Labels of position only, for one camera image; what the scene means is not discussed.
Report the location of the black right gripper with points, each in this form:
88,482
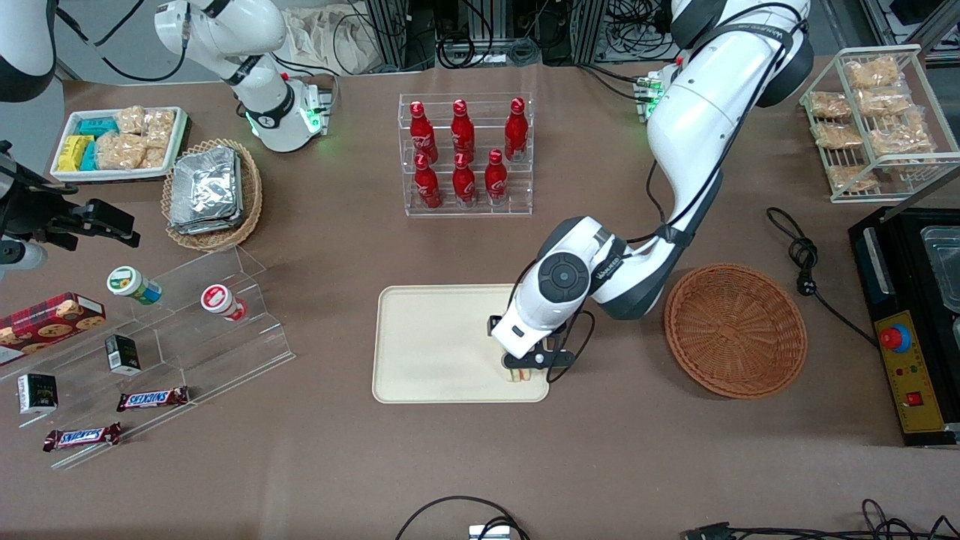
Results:
36,211

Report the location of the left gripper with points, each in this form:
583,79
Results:
493,322

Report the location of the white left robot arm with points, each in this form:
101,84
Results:
712,112

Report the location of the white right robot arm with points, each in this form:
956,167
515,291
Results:
232,37

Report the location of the white rectangular snack tray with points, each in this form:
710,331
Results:
67,174

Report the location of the foil wrapped sandwich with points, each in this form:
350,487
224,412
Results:
202,227
206,180

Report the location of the cream plastic tray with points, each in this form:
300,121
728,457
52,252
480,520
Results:
435,345

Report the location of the light oval wicker basket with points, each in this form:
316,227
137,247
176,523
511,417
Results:
251,195

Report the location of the brown round wicker basket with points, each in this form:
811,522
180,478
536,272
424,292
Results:
735,330

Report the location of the green lid yogurt cup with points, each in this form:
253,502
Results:
127,283

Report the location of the teal snack packet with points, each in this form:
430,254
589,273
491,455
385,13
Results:
90,157
99,126

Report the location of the clear rice cracker pack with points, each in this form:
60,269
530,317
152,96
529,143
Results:
120,151
829,105
155,157
883,102
838,136
159,127
130,120
850,178
900,139
872,72

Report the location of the yellow snack packet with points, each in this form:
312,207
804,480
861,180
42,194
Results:
75,152

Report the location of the red tartan cookie box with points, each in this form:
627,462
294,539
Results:
45,322

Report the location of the red lid yogurt cup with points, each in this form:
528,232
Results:
219,300

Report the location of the black drink carton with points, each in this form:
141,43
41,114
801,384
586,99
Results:
37,394
122,355

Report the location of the clear acrylic bottle rack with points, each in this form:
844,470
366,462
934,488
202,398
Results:
469,211

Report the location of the clear acrylic stepped shelf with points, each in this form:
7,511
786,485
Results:
225,352

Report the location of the small white device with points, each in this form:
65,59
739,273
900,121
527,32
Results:
489,533

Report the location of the Snickers chocolate bar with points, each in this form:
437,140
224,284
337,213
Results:
81,437
152,399

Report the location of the red cola bottle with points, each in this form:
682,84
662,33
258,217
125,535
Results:
496,180
427,186
463,131
422,135
464,182
516,131

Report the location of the crumpled beige cloth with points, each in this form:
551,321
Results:
330,37

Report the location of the black heating appliance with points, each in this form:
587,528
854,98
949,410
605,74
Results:
870,247

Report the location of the red emergency stop button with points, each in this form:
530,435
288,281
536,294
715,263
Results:
895,338

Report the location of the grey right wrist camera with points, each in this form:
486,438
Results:
19,255

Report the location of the aluminium equipment frame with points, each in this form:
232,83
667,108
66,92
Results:
480,30

